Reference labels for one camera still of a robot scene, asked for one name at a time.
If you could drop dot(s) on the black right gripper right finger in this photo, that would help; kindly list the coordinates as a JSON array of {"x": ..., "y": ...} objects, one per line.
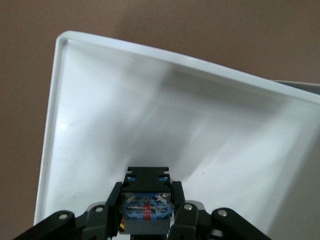
[{"x": 187, "y": 222}]

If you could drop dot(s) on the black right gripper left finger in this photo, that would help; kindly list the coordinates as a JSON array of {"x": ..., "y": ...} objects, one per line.
[{"x": 100, "y": 222}]

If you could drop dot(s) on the green push button switch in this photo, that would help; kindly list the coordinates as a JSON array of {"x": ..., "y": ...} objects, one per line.
[{"x": 147, "y": 180}]

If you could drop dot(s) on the white plastic drawer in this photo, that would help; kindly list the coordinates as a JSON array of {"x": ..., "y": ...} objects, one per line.
[{"x": 150, "y": 112}]

